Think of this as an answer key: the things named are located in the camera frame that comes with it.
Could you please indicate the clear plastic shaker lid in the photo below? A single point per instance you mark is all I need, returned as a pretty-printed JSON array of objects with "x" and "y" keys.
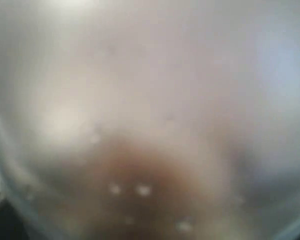
[{"x": 226, "y": 70}]

